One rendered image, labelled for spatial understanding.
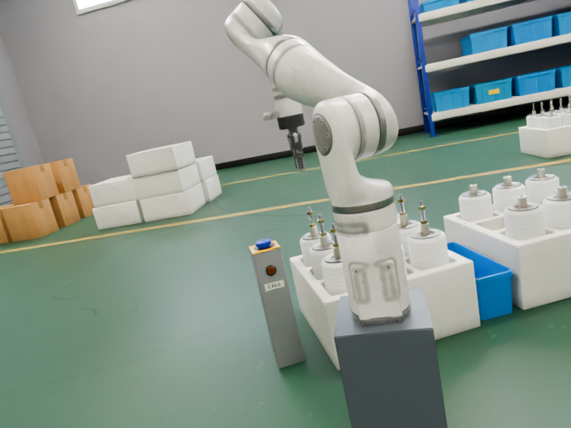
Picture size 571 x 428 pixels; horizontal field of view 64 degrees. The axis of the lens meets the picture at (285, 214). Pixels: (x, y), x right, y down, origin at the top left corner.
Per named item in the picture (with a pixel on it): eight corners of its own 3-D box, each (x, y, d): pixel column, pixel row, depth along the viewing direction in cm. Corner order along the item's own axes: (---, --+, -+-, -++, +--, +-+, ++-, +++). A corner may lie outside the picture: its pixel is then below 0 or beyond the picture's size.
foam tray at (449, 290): (481, 326, 116) (473, 261, 112) (337, 371, 110) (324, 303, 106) (409, 278, 153) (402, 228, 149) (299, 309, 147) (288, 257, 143)
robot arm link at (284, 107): (263, 121, 132) (259, 99, 131) (301, 113, 132) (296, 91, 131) (263, 121, 123) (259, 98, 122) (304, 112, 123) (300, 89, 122)
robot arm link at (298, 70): (317, 34, 78) (267, 42, 76) (410, 105, 60) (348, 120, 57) (314, 84, 85) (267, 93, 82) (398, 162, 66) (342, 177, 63)
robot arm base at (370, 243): (414, 321, 65) (396, 207, 62) (350, 327, 67) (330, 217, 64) (409, 294, 74) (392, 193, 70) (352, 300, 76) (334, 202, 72)
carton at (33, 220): (59, 229, 413) (48, 198, 406) (41, 238, 390) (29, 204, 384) (32, 233, 420) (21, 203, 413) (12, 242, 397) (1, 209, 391)
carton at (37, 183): (59, 194, 421) (49, 162, 415) (42, 199, 398) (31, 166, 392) (31, 199, 427) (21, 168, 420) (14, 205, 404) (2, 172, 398)
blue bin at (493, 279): (519, 312, 118) (515, 269, 116) (480, 323, 117) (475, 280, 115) (458, 275, 148) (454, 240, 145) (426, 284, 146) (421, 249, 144)
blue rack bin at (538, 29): (502, 49, 525) (500, 30, 521) (538, 41, 516) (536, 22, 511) (514, 45, 478) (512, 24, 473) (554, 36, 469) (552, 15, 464)
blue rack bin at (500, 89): (466, 104, 546) (464, 86, 542) (500, 97, 539) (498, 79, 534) (477, 104, 499) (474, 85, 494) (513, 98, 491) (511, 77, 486)
